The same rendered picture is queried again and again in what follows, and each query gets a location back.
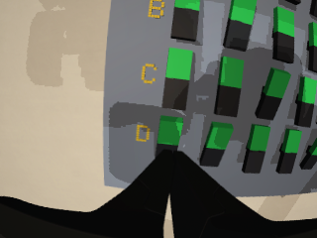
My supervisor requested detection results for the grey switch panel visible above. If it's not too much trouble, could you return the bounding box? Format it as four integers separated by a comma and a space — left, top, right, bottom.
103, 0, 317, 197

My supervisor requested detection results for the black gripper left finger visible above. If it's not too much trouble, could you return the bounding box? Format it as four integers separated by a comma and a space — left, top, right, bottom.
0, 150, 174, 238

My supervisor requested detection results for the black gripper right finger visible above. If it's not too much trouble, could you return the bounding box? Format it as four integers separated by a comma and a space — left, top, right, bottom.
169, 151, 317, 238

